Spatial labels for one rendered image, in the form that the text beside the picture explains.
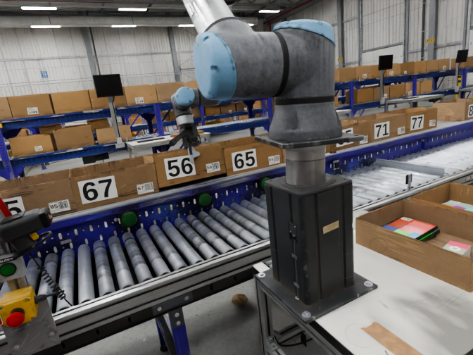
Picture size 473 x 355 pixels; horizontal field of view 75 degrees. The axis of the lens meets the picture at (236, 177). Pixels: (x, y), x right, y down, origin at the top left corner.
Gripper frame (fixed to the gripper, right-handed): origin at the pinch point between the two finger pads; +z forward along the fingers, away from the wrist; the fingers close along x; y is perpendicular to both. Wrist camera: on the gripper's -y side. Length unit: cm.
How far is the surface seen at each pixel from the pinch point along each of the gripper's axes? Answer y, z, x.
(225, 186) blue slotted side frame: 15.4, 17.1, -3.0
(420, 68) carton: 881, -163, 423
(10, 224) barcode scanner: -70, 11, -67
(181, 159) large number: -4.6, -2.3, -0.7
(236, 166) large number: 26.5, 7.7, 0.6
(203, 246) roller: -15, 37, -38
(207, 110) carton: 356, -215, 837
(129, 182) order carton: -33.3, 4.0, -0.2
